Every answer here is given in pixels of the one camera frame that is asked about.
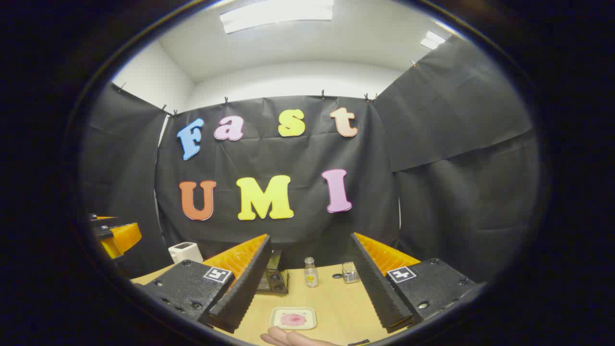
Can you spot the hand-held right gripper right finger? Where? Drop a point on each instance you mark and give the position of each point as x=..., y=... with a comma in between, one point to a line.
x=377, y=288

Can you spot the large ceiling light panel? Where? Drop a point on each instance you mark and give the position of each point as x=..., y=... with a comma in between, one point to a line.
x=276, y=13

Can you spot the white square plate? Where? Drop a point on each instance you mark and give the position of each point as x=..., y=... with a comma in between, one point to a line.
x=278, y=317

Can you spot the white toaster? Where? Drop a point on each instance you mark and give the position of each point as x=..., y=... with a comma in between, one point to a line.
x=185, y=252

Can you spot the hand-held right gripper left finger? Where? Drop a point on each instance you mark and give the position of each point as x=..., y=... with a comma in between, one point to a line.
x=242, y=288

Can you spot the small ceiling light panel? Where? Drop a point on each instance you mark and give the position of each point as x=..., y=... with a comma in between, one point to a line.
x=432, y=40

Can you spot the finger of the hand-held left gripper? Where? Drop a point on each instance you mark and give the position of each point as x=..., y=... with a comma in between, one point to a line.
x=102, y=223
x=126, y=236

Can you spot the clear glass bottle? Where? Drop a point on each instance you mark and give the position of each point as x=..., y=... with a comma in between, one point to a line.
x=311, y=275

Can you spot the black electric oven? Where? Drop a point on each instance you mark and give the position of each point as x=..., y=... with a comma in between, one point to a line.
x=274, y=282

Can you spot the pink food slice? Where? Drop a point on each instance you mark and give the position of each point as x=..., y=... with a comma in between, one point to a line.
x=293, y=319

